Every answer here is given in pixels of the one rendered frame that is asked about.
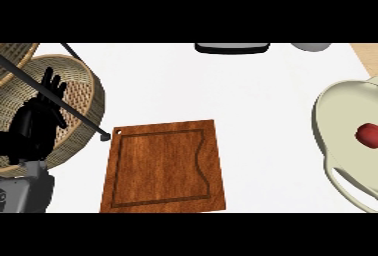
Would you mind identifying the small wicker basket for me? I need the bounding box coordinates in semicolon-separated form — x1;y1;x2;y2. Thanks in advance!
0;43;41;87

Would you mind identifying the black and grey appliance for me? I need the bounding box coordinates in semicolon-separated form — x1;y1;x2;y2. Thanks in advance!
193;43;271;55

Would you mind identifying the red bell pepper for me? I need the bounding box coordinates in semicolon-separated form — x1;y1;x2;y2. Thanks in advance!
354;122;378;150

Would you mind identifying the dark metal basket stand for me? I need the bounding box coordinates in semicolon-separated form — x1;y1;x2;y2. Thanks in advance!
0;43;112;142

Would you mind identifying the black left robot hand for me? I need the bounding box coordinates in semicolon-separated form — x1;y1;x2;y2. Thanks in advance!
0;66;69;166

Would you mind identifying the cream pot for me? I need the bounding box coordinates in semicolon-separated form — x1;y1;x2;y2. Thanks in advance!
310;76;378;213

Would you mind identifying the large wicker basket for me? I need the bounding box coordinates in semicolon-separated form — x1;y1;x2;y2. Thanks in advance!
0;54;106;178

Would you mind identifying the grey round object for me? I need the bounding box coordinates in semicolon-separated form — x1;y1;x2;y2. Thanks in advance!
289;43;332;53

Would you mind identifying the brown wooden cutting board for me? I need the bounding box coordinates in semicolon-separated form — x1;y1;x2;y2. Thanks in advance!
98;119;227;214

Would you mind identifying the pale wooden board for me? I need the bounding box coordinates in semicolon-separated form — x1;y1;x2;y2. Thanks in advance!
348;43;378;77

